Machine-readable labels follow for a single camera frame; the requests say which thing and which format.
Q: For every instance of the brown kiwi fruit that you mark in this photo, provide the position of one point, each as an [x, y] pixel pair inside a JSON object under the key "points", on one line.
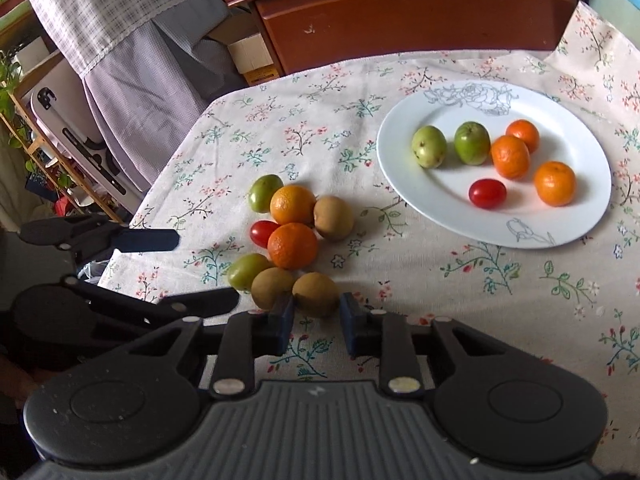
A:
{"points": [[270, 287], [316, 294], [334, 217]]}

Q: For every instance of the lilac checked cloth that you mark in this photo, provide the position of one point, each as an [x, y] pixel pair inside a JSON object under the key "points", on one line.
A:
{"points": [[125, 35]]}

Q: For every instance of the red cherry tomato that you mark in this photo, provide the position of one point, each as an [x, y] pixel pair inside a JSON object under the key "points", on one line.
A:
{"points": [[487, 194], [261, 234]]}

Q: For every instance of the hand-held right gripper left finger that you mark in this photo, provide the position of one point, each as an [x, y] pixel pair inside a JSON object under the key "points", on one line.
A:
{"points": [[282, 327]]}

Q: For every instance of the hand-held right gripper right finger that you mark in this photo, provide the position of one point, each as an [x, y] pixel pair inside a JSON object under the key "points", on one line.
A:
{"points": [[352, 327]]}

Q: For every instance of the floral tablecloth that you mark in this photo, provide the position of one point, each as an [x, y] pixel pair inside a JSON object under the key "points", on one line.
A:
{"points": [[450, 310]]}

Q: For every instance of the oval green jujube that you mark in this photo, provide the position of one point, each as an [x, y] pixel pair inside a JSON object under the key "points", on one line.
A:
{"points": [[247, 271]]}

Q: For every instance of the orange mandarin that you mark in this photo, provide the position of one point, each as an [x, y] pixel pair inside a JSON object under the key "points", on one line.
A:
{"points": [[510, 157], [292, 205], [555, 184], [525, 134], [292, 246]]}

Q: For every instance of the large green jujube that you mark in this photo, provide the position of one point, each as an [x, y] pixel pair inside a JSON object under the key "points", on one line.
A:
{"points": [[472, 143]]}

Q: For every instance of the small green jujube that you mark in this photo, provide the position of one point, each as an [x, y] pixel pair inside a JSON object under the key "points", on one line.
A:
{"points": [[265, 194]]}

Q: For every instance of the open cardboard box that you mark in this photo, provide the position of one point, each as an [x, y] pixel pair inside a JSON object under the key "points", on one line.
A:
{"points": [[252, 52]]}

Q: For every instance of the green potted plant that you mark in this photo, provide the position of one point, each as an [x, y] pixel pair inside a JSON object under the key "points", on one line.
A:
{"points": [[10, 90]]}

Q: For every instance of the pale spotted green jujube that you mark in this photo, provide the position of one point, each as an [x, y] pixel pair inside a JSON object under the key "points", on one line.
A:
{"points": [[429, 147]]}

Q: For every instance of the grey garment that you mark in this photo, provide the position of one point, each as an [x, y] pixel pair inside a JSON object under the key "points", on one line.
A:
{"points": [[205, 55]]}

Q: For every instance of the white plate with line drawing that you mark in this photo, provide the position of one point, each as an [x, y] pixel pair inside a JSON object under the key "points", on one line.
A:
{"points": [[440, 205]]}

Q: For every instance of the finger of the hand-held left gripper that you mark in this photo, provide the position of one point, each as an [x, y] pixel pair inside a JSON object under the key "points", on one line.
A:
{"points": [[150, 241], [210, 302]]}

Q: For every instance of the wooden shelf rack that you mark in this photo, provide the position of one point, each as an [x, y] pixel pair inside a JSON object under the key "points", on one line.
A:
{"points": [[40, 152]]}

